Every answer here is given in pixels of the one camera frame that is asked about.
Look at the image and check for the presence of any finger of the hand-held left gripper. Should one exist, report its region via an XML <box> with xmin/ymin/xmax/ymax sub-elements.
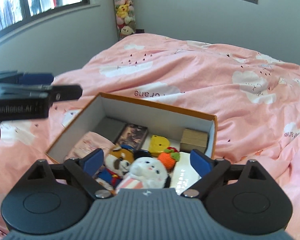
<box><xmin>47</xmin><ymin>85</ymin><xmax>83</xmax><ymax>102</ymax></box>
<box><xmin>17</xmin><ymin>73</ymin><xmax>54</xmax><ymax>85</ymax></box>

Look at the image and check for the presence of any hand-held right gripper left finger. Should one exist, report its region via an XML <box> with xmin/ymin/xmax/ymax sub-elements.
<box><xmin>27</xmin><ymin>147</ymin><xmax>115</xmax><ymax>198</ymax></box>

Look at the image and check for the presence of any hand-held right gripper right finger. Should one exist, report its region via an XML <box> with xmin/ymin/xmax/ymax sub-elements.
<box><xmin>181</xmin><ymin>149</ymin><xmax>268</xmax><ymax>198</ymax></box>

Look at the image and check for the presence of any pink drawstring pouch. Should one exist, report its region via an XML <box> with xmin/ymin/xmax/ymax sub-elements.
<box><xmin>69</xmin><ymin>131</ymin><xmax>116</xmax><ymax>163</ymax></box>

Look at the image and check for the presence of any white box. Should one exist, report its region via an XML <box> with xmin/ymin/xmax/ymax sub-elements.
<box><xmin>169</xmin><ymin>151</ymin><xmax>203</xmax><ymax>189</ymax></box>

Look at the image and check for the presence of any small brown cardboard box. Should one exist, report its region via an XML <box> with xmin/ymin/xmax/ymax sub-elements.
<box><xmin>180</xmin><ymin>128</ymin><xmax>209</xmax><ymax>154</ymax></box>

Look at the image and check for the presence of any red panda sailor plush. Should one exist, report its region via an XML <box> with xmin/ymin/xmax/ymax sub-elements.
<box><xmin>94</xmin><ymin>144</ymin><xmax>135</xmax><ymax>189</ymax></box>

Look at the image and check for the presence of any orange crocheted carrot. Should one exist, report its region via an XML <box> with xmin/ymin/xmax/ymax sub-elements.
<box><xmin>157</xmin><ymin>147</ymin><xmax>181</xmax><ymax>169</ymax></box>

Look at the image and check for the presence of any grey case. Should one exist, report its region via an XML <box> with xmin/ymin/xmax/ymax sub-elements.
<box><xmin>97</xmin><ymin>117</ymin><xmax>127</xmax><ymax>143</ymax></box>

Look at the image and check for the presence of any dark printed card box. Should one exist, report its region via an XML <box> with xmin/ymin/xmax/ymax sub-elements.
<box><xmin>114</xmin><ymin>123</ymin><xmax>149</xmax><ymax>148</ymax></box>

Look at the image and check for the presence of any white plush with striped clothes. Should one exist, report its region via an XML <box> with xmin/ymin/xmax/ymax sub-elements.
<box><xmin>114</xmin><ymin>150</ymin><xmax>171</xmax><ymax>190</ymax></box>

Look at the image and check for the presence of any orange cardboard box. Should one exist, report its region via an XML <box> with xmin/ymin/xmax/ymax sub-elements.
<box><xmin>45</xmin><ymin>92</ymin><xmax>218</xmax><ymax>166</ymax></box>

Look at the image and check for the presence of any pink printed duvet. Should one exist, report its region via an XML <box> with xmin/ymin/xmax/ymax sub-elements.
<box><xmin>0</xmin><ymin>33</ymin><xmax>300</xmax><ymax>240</ymax></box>

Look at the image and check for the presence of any clear column of plush toys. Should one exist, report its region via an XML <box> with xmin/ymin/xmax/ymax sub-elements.
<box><xmin>110</xmin><ymin>0</ymin><xmax>137</xmax><ymax>40</ymax></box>

